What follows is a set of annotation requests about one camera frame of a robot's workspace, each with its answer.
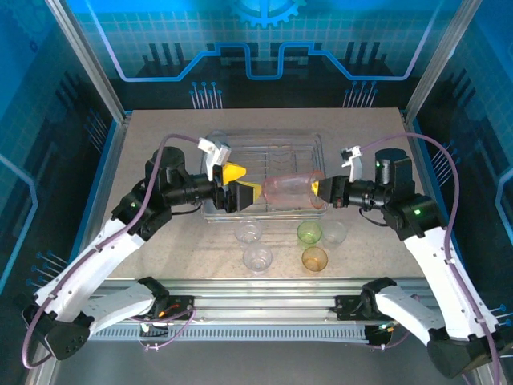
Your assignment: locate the grey slotted cable duct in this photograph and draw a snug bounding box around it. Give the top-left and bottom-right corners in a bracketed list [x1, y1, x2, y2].
[90, 323, 370, 342]

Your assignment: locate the aluminium frame post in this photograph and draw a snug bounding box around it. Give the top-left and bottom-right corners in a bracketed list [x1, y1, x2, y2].
[42, 0, 133, 124]
[402, 0, 484, 124]

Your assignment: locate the small clear plastic cup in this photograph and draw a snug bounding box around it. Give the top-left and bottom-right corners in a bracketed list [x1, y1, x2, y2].
[234, 222, 264, 245]
[321, 220, 348, 247]
[242, 245, 274, 275]

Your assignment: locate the wire dish rack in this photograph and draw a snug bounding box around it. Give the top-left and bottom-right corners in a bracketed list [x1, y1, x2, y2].
[202, 130, 328, 222]

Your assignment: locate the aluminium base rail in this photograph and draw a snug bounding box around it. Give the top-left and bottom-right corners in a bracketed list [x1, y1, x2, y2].
[99, 278, 426, 322]

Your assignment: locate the orange plastic cup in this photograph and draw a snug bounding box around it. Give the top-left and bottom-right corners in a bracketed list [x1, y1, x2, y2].
[301, 246, 329, 274]

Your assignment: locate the green plastic cup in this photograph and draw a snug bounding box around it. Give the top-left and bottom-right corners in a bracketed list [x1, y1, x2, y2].
[297, 220, 324, 246]

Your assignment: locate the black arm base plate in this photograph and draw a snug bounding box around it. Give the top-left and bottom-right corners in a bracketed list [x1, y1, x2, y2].
[334, 294, 372, 322]
[159, 294, 198, 322]

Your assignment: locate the red plastic cup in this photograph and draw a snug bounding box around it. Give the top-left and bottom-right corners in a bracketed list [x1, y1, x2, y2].
[262, 169, 326, 213]

